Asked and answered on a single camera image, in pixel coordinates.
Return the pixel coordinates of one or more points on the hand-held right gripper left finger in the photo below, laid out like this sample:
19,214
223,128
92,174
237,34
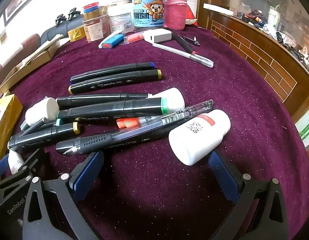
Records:
87,172

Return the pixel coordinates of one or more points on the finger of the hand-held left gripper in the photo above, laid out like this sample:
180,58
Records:
0,166
34,159

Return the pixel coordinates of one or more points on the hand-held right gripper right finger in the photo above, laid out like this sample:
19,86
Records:
222,177

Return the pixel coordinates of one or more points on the white plastic tube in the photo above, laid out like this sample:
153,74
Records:
15,161

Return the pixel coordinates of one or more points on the yellow-capped black marker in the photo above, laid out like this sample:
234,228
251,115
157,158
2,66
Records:
44,136
114,81

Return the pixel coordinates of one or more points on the clear gel pen black grip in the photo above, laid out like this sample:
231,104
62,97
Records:
99,138

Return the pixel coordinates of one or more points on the white bottle red label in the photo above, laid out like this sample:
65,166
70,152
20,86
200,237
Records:
199,140

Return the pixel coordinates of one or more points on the gold-rimmed white tray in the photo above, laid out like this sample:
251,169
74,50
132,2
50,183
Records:
7,122

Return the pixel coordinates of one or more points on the teal-capped black marker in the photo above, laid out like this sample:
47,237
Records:
60,122

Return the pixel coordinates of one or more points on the white cylindrical cap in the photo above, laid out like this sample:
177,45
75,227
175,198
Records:
42,111

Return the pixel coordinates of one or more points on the orange-capped marker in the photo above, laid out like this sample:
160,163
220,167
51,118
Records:
127,123

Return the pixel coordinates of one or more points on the plain black marker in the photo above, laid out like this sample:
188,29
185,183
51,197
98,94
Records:
144,141

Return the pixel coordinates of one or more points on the green-capped black marker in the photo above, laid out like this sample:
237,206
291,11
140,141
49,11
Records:
114,109

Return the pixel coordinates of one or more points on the pink-capped black marker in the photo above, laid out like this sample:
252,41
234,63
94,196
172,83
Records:
99,100

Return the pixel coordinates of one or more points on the cardboard box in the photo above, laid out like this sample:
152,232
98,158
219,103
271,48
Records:
27,67

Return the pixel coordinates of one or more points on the bamboo print panel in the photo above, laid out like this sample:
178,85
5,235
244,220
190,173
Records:
307,130

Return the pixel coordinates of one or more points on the blue-capped black marker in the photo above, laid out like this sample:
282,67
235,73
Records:
112,71

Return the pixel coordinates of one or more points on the brown chair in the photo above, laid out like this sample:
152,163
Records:
19,52

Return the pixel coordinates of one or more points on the white pen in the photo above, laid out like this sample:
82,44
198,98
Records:
182,54

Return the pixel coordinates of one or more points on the black sofa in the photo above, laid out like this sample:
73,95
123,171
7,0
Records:
62,30

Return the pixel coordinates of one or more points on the yellow tape roll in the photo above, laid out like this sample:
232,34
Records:
77,33

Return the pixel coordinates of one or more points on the blue lighter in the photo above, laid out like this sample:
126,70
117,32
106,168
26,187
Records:
112,41

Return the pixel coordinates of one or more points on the wooden cabinet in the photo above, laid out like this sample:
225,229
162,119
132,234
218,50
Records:
244,45

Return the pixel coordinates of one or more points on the black and red pen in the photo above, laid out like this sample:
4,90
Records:
183,43

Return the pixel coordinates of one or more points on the nail clipper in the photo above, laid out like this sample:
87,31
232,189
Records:
192,40

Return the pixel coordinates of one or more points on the black clip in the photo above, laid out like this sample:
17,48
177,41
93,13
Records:
74,14
60,19

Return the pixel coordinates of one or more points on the brown clear jar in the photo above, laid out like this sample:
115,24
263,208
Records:
95,30

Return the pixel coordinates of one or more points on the red lighter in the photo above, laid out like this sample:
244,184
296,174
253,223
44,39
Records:
134,37

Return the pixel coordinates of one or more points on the white charger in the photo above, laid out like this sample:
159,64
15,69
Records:
158,36

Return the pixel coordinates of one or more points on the white plastic jar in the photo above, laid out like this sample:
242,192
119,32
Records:
120,20

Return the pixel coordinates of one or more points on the pile of clutter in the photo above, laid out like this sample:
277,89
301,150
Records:
282,32

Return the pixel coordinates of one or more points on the toothpick holder red lid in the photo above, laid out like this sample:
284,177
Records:
92,11

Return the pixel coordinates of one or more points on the red cloth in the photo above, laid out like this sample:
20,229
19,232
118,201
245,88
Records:
192,15

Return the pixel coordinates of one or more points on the white wooden strip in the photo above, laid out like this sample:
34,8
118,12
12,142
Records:
217,8

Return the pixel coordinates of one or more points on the pink cup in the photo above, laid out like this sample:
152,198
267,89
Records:
176,10

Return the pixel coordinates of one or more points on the blue label snack jar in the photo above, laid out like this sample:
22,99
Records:
149,10

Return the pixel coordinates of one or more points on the tan wall plate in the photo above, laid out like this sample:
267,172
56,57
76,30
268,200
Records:
3,35

